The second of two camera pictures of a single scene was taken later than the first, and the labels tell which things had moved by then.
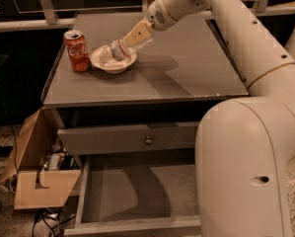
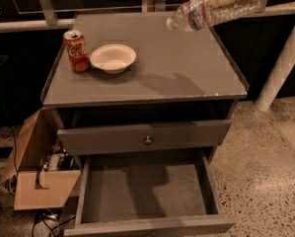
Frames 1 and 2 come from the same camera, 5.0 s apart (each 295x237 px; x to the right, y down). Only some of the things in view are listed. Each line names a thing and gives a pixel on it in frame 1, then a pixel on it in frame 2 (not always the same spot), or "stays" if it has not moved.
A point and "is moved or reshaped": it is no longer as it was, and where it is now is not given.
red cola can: [76, 45] stays
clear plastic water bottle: [119, 50] is moved or reshaped
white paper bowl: [105, 58] stays
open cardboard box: [39, 168] stays
